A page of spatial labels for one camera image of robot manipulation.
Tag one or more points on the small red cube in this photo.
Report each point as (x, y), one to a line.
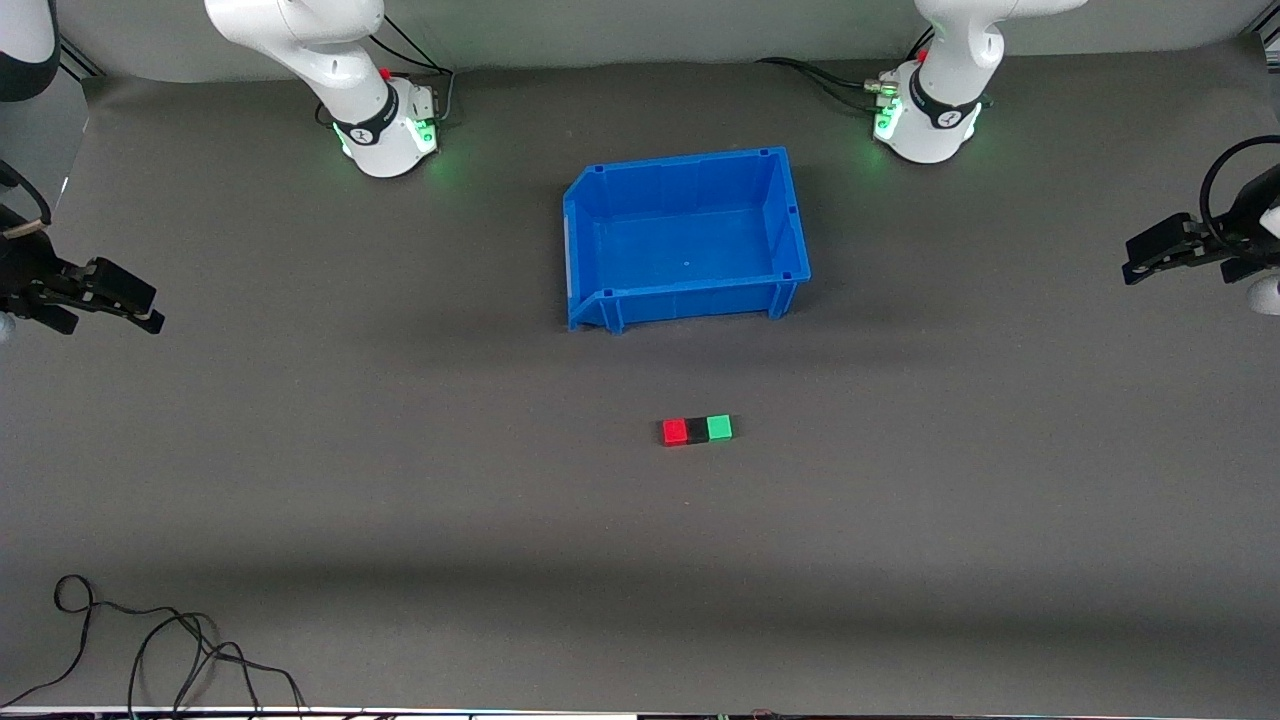
(675, 432)

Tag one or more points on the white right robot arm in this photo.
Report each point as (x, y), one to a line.
(360, 90)

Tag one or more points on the small green cube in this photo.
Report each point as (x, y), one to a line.
(719, 427)

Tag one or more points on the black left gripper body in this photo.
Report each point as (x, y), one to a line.
(1229, 243)

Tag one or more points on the black aluminium frame rail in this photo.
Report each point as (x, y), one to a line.
(78, 55)

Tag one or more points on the blue plastic storage bin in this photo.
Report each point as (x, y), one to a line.
(685, 240)

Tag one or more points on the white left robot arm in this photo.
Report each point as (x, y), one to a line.
(940, 100)

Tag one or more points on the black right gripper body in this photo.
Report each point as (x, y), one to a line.
(28, 274)

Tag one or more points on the small black cube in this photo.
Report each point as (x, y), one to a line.
(697, 430)

